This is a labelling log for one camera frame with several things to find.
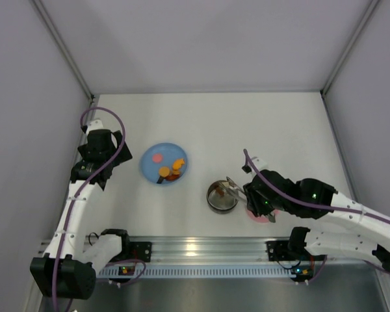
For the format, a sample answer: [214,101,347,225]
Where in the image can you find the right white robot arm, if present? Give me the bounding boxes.
[242,165,390,273]

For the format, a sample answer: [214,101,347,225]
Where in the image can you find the brown square food piece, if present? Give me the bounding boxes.
[215,186,225,197]

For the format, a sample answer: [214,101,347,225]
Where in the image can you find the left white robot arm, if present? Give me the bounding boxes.
[30,129,132,300]

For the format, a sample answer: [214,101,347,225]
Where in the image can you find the red-brown shrimp food piece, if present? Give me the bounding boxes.
[164,172,181,181]

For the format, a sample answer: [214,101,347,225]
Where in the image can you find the metal tongs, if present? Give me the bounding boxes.
[218,175,277,224]

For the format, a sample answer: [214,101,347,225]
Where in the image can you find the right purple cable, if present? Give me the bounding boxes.
[242,148,390,276]

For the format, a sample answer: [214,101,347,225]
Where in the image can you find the purple cable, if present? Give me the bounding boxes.
[50,107,147,312]
[242,148,390,276]

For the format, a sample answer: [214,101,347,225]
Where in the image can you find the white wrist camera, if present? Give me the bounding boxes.
[84,118,104,135]
[242,157,268,176]

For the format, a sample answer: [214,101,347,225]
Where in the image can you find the blue plastic plate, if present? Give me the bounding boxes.
[139,142,189,186]

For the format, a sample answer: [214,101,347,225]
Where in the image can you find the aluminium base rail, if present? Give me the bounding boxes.
[38,235,345,265]

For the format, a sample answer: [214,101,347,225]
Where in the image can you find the round steel lunch box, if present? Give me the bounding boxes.
[206,180,239,215]

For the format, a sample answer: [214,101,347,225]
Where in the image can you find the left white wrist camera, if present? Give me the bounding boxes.
[84,118,104,135]

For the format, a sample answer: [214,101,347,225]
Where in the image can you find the pink round food piece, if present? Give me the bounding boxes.
[152,153,163,163]

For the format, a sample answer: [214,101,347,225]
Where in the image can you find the pink round lid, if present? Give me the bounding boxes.
[246,210,270,224]

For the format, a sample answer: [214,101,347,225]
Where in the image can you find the right aluminium frame post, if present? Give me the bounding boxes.
[320,0,383,99]

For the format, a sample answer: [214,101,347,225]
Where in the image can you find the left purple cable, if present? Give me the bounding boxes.
[50,107,147,312]

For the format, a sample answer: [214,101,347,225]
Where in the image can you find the left aluminium frame post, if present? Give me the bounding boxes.
[30,0,95,102]

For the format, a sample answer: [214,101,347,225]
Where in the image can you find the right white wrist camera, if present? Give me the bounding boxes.
[242,157,268,176]

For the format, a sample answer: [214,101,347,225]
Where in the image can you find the aluminium frame post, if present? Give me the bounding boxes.
[320,0,383,99]
[30,0,95,102]

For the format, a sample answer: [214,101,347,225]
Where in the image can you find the dark brown stick food piece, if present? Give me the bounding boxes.
[157,176,165,184]

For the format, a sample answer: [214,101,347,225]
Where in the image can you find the orange round food piece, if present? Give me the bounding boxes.
[159,166,170,178]

